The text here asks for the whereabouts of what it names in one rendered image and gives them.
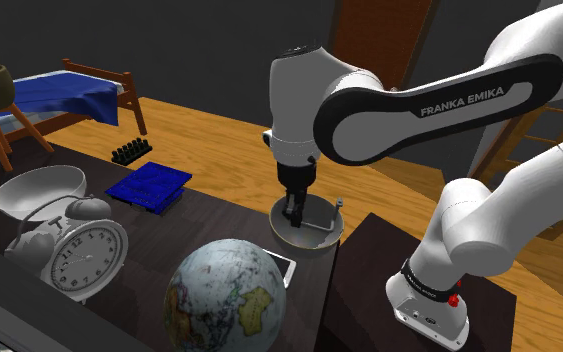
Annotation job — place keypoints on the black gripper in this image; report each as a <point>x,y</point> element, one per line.
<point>295,175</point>

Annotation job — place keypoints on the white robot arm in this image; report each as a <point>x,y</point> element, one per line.
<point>486,214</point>

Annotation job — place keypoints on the bent grey metal tool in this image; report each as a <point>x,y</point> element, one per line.
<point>332,214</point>

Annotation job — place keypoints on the grey metal bowl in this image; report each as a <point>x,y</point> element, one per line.
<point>320,236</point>

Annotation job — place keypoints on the white phone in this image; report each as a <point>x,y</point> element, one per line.
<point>286,267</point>

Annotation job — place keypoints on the dark wooden desk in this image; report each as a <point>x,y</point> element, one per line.
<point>203,219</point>

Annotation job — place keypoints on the dark robot stand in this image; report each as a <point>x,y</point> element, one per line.
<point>359,292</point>

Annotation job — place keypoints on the world globe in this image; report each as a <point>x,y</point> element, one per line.
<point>222,297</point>

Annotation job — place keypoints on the blue flat box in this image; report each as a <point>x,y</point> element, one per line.
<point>149,185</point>

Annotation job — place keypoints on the black rack of pegs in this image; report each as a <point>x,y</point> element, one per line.
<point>131,152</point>

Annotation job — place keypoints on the brown wooden door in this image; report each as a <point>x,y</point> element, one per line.
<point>378,39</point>

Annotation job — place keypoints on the white twin-bell alarm clock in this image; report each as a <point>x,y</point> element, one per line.
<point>83,258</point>

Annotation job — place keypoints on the wooden chair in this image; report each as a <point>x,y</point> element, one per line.
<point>515,141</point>

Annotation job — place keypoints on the white bowl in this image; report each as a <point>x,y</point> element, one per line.
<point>37,190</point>

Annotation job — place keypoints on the wooden bed with blue blanket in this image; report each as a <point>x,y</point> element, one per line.
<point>61,95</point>

